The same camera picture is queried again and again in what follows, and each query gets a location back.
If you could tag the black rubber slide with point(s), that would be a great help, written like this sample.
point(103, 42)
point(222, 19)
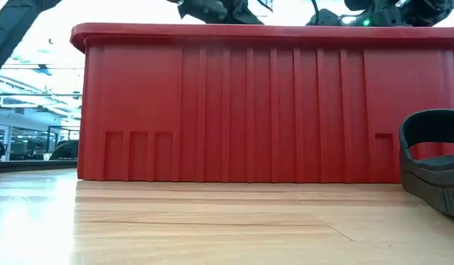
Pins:
point(432, 184)

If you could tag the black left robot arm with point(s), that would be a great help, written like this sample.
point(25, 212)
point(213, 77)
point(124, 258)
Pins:
point(13, 33)

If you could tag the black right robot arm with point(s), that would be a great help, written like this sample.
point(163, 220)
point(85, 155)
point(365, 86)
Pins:
point(414, 13)

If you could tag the red plastic bin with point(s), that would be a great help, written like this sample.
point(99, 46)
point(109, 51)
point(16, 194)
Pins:
point(248, 110)

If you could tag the black background chair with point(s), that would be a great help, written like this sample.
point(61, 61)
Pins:
point(66, 151)

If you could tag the black table frame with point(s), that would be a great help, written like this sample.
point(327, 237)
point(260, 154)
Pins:
point(28, 166)

